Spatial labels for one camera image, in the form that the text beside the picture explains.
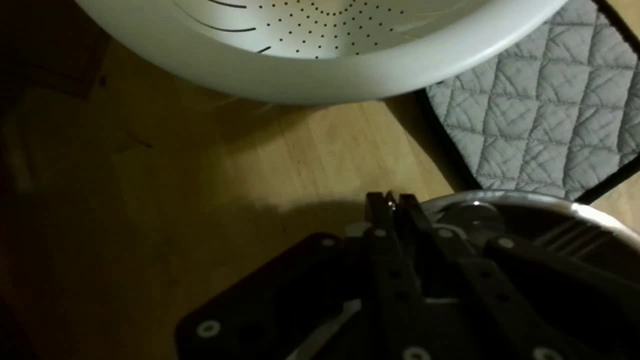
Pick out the stainless steel mixing bowl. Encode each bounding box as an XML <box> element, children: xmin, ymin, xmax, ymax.
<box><xmin>418</xmin><ymin>191</ymin><xmax>640</xmax><ymax>259</ymax></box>

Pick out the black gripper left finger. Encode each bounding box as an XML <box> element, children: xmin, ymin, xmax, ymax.
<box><xmin>175</xmin><ymin>191</ymin><xmax>437</xmax><ymax>360</ymax></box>

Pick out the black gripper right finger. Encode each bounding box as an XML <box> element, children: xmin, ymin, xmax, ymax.
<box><xmin>398</xmin><ymin>193</ymin><xmax>640</xmax><ymax>360</ymax></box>

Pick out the white plastic colander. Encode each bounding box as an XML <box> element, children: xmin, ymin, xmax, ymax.
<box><xmin>73</xmin><ymin>0</ymin><xmax>570</xmax><ymax>106</ymax></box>

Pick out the grey quilted pot holder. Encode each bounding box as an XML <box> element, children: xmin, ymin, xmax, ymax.
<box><xmin>414</xmin><ymin>0</ymin><xmax>640</xmax><ymax>207</ymax></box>

